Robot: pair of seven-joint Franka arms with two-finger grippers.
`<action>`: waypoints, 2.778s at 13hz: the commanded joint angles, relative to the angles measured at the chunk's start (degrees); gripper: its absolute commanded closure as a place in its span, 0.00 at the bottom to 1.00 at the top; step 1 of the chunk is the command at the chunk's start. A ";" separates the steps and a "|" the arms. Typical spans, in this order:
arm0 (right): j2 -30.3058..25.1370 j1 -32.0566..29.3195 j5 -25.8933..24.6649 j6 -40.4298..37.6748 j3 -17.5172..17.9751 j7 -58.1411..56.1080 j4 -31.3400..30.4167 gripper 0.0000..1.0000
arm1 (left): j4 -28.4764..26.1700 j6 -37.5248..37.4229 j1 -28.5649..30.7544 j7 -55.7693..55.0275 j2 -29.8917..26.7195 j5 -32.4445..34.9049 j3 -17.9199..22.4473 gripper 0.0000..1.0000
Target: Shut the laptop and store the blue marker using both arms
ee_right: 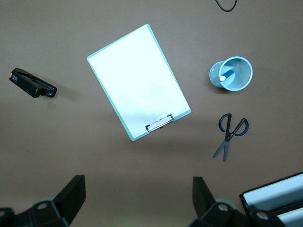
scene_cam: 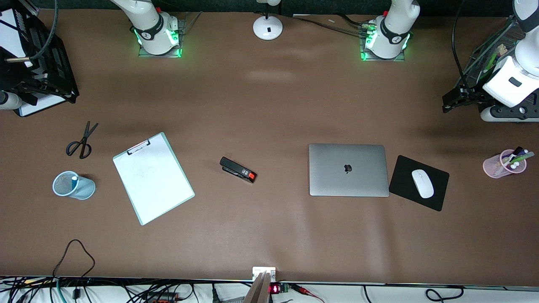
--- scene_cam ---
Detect black stacked file tray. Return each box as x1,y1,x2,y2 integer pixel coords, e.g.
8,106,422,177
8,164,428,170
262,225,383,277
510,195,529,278
0,2,80,118

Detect white round-base stand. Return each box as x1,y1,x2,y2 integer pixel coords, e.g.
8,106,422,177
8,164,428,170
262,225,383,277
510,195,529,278
253,0,284,41

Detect black mouse pad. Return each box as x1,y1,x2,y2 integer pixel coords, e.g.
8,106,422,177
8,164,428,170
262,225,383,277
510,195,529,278
388,155,450,212

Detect tangled black cables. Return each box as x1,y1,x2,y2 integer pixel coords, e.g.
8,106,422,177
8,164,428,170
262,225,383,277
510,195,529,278
0,276,55,303

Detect grey metal post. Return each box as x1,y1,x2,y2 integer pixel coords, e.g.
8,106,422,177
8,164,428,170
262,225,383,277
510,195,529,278
243,271,271,303

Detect black cable bundle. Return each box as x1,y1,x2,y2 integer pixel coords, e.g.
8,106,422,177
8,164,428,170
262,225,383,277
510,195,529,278
291,14,371,38

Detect silver laptop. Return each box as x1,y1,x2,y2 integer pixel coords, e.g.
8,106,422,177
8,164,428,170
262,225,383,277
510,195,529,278
309,143,390,197

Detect black looped cable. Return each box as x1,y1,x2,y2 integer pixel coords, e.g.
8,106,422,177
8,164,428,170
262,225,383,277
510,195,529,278
53,239,96,300

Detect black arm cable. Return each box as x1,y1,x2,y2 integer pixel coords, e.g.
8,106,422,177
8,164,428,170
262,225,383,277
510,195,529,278
5,0,59,63
451,0,478,91

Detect green clipboard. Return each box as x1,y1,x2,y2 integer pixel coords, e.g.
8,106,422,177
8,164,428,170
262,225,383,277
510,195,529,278
112,132,195,226

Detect black wire desk organizer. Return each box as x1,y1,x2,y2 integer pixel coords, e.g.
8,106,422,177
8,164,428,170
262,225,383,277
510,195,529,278
457,15,527,91

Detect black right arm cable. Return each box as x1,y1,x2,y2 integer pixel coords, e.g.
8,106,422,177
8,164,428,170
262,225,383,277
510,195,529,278
5,0,59,63

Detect white paper stack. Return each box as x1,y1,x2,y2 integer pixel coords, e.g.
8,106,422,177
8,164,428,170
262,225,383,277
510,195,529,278
19,95,66,117
0,8,21,57

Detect red wire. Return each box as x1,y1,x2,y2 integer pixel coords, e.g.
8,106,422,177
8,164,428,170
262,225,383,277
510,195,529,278
291,284,326,303

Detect green pen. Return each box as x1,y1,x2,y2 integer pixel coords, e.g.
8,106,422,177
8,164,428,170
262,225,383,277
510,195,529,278
502,151,535,168

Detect black scissors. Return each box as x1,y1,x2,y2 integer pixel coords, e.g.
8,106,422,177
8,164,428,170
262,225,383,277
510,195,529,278
66,121,99,159

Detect light blue mesh cup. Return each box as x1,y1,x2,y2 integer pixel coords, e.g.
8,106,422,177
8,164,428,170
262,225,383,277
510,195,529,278
52,170,96,200

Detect white mount plate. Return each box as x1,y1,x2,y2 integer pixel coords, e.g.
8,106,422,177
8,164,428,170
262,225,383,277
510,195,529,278
252,266,276,282

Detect black coiled cable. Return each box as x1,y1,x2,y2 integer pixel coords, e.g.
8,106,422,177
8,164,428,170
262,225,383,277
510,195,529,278
424,286,465,302

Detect white computer mouse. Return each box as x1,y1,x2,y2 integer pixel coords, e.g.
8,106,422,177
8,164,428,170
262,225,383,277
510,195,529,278
411,169,435,199

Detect black orange power strip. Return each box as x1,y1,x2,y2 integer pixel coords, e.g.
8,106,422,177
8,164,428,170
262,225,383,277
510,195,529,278
142,292,179,303

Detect black red stapler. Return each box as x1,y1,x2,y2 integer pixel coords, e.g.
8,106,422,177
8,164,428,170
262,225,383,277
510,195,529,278
219,157,257,184

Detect green marker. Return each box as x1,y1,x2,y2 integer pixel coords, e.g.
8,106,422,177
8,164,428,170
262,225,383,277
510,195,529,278
484,50,499,73

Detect white paper sheet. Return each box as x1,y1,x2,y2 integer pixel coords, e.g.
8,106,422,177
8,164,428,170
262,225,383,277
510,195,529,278
114,135,195,224

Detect pink mesh pen cup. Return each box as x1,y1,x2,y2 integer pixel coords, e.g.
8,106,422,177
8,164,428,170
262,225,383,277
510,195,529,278
483,149,527,179

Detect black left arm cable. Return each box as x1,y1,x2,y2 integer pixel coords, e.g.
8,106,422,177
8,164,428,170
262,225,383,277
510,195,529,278
451,0,478,91

